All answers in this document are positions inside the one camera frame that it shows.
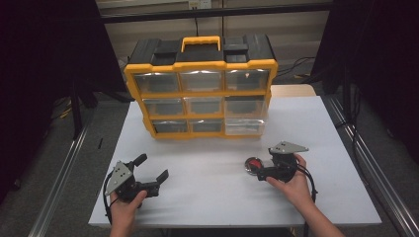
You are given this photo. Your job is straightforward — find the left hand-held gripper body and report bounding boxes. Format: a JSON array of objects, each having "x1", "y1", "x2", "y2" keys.
[{"x1": 104, "y1": 160, "x2": 162, "y2": 203}]

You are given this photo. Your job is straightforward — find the person's left hand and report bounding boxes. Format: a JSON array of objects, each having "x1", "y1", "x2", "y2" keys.
[{"x1": 109, "y1": 190, "x2": 148, "y2": 227}]

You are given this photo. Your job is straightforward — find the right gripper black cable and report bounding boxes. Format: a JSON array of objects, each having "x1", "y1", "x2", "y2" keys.
[{"x1": 295, "y1": 162, "x2": 319, "y2": 237}]

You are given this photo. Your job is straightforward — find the black horizontal bar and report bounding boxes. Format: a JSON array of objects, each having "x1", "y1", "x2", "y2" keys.
[{"x1": 99, "y1": 2, "x2": 333, "y2": 25}]

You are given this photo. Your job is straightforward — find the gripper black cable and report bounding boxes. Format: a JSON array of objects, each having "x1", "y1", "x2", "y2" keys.
[
  {"x1": 295, "y1": 162, "x2": 319, "y2": 237},
  {"x1": 102, "y1": 171, "x2": 115, "y2": 225}
]

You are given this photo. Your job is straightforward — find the set of clear organizer drawers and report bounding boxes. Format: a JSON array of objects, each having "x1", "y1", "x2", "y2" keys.
[{"x1": 132, "y1": 68, "x2": 271, "y2": 134}]

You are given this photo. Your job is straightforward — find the clear plastic drawer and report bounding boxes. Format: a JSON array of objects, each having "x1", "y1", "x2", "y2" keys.
[
  {"x1": 224, "y1": 95, "x2": 269, "y2": 119},
  {"x1": 224, "y1": 118, "x2": 267, "y2": 136}
]

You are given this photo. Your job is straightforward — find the white power strip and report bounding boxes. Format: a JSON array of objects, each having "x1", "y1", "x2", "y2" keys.
[{"x1": 188, "y1": 0, "x2": 212, "y2": 10}]

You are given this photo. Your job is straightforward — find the yellow carry handle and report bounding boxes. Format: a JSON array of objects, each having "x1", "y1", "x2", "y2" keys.
[{"x1": 180, "y1": 35, "x2": 222, "y2": 53}]

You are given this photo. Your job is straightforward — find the black floor cables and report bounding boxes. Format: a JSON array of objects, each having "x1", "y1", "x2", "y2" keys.
[{"x1": 276, "y1": 55, "x2": 318, "y2": 81}]

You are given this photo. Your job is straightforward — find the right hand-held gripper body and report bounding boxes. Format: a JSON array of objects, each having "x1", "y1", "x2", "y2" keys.
[{"x1": 268, "y1": 140, "x2": 310, "y2": 184}]

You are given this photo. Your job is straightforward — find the light wooden side table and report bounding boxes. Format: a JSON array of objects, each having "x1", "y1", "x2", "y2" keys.
[{"x1": 270, "y1": 83, "x2": 317, "y2": 99}]

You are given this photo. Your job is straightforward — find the black curtain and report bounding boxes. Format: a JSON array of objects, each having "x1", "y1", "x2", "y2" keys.
[
  {"x1": 0, "y1": 0, "x2": 126, "y2": 205},
  {"x1": 310, "y1": 0, "x2": 419, "y2": 164}
]

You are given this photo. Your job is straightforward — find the red round badge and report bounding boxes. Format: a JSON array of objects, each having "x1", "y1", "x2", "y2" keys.
[{"x1": 244, "y1": 156, "x2": 265, "y2": 177}]

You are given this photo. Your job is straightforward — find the yellow and black organizer cabinet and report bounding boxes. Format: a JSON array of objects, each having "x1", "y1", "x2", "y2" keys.
[{"x1": 124, "y1": 33, "x2": 280, "y2": 141}]

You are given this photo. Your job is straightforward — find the person's right hand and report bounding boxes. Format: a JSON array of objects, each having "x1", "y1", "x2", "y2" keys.
[{"x1": 265, "y1": 153, "x2": 314, "y2": 212}]

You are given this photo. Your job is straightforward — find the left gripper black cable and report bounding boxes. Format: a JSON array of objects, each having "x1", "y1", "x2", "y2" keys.
[{"x1": 102, "y1": 171, "x2": 115, "y2": 225}]

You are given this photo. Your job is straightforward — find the aluminium floor rail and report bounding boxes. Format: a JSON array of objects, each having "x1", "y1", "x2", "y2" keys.
[
  {"x1": 28, "y1": 126, "x2": 91, "y2": 237},
  {"x1": 324, "y1": 95, "x2": 419, "y2": 237}
]

